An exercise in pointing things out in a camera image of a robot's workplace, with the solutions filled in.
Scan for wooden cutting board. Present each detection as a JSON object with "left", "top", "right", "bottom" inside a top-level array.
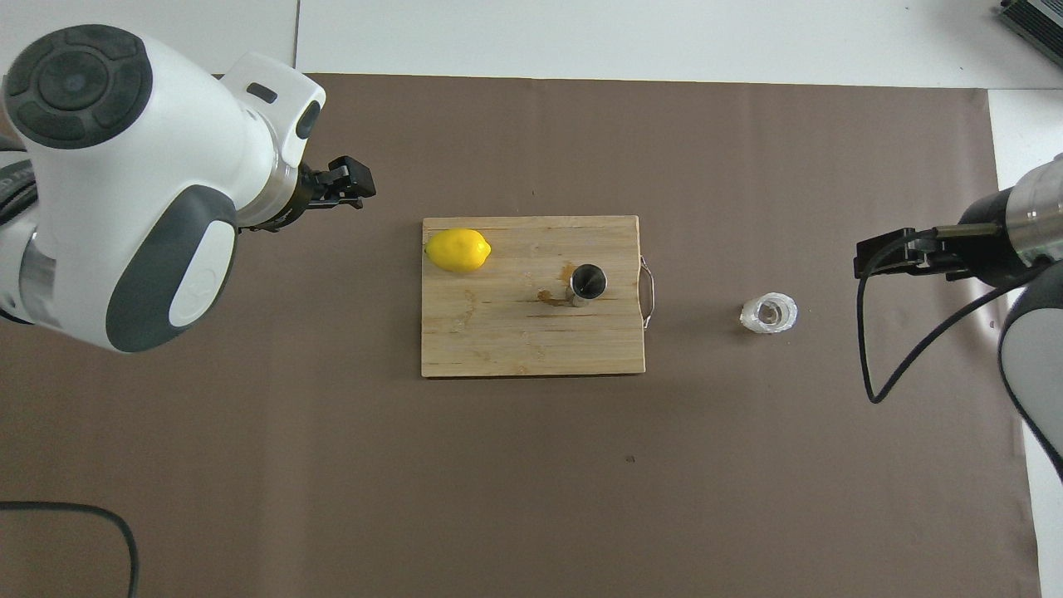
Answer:
[{"left": 420, "top": 215, "right": 657, "bottom": 380}]

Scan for grey ribbed device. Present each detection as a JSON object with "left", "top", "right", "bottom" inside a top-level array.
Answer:
[{"left": 994, "top": 0, "right": 1063, "bottom": 61}]

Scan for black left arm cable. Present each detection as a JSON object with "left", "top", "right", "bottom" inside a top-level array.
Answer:
[{"left": 0, "top": 501, "right": 140, "bottom": 598}]

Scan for brown paper table mat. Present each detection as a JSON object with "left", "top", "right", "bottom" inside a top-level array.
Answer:
[{"left": 0, "top": 73, "right": 1043, "bottom": 598}]

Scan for small clear glass cup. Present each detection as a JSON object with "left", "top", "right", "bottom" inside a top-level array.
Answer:
[{"left": 739, "top": 292, "right": 799, "bottom": 336}]

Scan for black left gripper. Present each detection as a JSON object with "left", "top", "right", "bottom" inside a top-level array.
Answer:
[{"left": 287, "top": 156, "right": 377, "bottom": 227}]

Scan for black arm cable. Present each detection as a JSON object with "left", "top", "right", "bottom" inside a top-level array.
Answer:
[
  {"left": 0, "top": 501, "right": 140, "bottom": 598},
  {"left": 856, "top": 235, "right": 1041, "bottom": 405}
]

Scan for yellow lemon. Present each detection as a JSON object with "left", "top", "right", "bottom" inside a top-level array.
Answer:
[{"left": 424, "top": 228, "right": 492, "bottom": 274}]

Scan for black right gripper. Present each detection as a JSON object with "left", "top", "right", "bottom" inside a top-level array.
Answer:
[{"left": 854, "top": 189, "right": 1032, "bottom": 287}]

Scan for steel double jigger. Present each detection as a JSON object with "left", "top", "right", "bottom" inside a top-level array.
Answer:
[{"left": 567, "top": 263, "right": 608, "bottom": 309}]

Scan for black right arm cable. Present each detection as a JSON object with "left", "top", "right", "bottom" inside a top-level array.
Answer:
[{"left": 856, "top": 235, "right": 1041, "bottom": 405}]

